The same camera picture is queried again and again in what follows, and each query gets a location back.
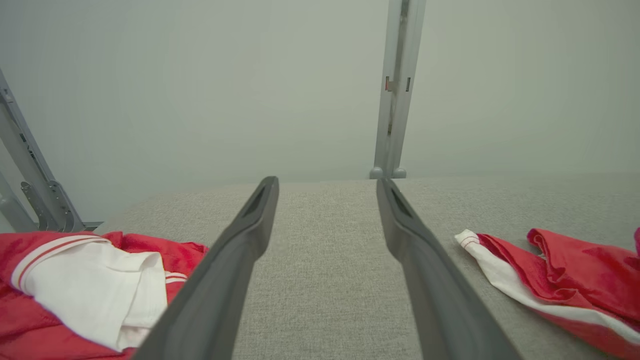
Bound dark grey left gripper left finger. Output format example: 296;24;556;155
132;176;280;360

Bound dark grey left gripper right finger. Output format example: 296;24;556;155
376;178;523;360

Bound red basketball jersey white sleeves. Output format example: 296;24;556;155
0;230;210;360

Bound red shorts white trim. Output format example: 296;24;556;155
454;227;640;360

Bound straight grey metal frame post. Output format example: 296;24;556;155
369;0;427;180

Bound slanted grey metal frame strut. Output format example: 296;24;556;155
0;67;104;233

